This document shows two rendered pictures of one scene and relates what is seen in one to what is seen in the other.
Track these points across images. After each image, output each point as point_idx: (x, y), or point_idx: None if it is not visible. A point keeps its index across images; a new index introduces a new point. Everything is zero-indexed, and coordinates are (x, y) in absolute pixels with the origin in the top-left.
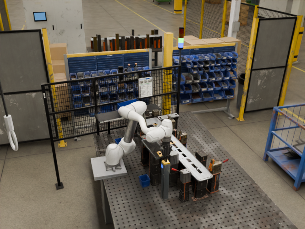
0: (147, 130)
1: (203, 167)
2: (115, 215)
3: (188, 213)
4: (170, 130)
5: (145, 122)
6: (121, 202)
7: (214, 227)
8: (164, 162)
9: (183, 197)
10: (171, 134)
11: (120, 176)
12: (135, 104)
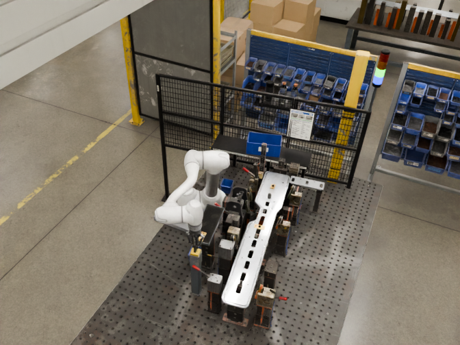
0: (164, 203)
1: (250, 287)
2: (129, 275)
3: (198, 330)
4: (194, 218)
5: (255, 178)
6: (149, 265)
7: None
8: (191, 251)
9: (209, 307)
10: (274, 214)
11: (183, 232)
12: (207, 155)
